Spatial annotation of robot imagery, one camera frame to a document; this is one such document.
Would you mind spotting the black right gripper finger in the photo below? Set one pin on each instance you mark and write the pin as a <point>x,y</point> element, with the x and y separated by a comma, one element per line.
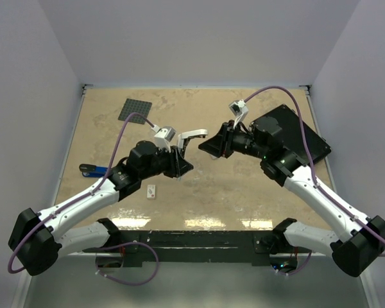
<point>212,146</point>
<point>220,135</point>

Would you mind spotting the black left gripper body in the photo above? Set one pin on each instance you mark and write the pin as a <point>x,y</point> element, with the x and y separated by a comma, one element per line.
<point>171,167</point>

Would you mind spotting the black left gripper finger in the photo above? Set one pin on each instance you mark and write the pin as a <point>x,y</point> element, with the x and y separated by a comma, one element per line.
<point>184,166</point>
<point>182,146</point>

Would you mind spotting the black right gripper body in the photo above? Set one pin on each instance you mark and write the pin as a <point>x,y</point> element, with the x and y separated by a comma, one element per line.
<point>228,141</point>

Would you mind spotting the white stapler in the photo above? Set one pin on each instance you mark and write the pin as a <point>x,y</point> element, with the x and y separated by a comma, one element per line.
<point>199,133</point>

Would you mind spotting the blue black stapler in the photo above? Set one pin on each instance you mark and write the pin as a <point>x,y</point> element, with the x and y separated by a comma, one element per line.
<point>92,171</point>

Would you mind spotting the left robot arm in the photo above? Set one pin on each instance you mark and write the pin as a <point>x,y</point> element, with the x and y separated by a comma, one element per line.
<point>39,239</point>

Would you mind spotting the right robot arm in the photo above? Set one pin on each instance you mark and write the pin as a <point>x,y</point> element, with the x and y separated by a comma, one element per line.
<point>354,241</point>

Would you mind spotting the white staple box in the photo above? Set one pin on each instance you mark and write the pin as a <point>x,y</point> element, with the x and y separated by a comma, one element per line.
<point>151,192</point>

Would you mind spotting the grey studded baseplate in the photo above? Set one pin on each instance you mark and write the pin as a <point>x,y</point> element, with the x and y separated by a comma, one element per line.
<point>133,105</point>

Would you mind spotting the black ribbed case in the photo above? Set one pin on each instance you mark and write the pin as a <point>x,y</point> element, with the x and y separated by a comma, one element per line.
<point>308,134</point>

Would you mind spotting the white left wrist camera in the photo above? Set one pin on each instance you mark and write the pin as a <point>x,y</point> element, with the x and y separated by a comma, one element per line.
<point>163,136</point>

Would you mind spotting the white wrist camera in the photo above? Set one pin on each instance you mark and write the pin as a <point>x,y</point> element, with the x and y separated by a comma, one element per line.
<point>163,136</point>
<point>239,110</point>

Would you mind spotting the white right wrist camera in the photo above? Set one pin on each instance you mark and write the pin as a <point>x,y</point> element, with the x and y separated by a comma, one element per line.
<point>239,110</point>

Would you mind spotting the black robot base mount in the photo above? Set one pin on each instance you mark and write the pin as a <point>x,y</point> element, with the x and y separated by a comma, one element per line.
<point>250,247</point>

